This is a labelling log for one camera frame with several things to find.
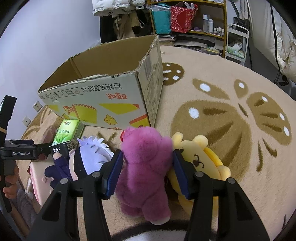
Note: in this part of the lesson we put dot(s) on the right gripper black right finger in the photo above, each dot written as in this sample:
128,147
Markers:
237,217

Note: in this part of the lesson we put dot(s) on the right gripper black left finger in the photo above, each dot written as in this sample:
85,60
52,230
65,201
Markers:
58,219

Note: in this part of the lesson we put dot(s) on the pink swirl roll plush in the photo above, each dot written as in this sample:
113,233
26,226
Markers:
41,183

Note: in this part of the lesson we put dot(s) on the purple plush bear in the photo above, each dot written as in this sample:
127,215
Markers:
141,185

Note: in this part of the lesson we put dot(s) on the person's left hand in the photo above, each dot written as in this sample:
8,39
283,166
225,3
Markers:
10,192

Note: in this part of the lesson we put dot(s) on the black Face tissue pack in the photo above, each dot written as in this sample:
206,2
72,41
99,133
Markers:
63,147

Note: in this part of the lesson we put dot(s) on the green tissue pack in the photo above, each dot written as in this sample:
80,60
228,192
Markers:
69,130

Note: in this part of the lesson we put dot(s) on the white-haired blindfolded plush doll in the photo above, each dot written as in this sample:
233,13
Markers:
89,156

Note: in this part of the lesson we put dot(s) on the open cardboard box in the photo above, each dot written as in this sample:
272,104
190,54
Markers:
113,85

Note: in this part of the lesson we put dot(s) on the white utility cart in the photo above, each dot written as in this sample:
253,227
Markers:
237,39

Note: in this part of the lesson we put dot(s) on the white puffer jacket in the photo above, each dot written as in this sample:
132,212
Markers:
115,7

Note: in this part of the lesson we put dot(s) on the cream duvet on rack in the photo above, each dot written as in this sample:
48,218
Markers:
272,37

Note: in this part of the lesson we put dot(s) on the wooden bookshelf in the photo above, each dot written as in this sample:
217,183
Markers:
197,25

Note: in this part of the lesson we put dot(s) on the teal bag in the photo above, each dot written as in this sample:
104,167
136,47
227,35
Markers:
162,18

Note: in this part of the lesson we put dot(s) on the red patterned gift bag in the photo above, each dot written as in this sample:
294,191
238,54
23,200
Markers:
182,15

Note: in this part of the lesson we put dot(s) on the white wall socket lower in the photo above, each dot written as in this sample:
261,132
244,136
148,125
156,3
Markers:
26,121

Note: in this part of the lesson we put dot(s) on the white wall socket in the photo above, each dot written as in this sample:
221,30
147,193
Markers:
37,106
26,121

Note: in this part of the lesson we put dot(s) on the white wall socket upper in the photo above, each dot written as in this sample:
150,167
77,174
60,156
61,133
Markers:
37,106

